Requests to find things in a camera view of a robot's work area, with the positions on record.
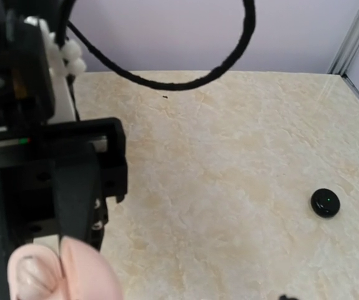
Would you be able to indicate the pink round case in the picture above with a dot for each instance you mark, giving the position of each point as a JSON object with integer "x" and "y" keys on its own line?
{"x": 77, "y": 271}

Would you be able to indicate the left aluminium frame post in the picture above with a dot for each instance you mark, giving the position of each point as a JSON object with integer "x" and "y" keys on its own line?
{"x": 347, "y": 52}

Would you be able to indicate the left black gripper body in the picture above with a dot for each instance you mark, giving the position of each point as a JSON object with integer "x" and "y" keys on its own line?
{"x": 27, "y": 173}

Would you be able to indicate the black earbud charging case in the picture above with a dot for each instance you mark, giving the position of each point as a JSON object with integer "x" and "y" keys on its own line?
{"x": 325, "y": 203}

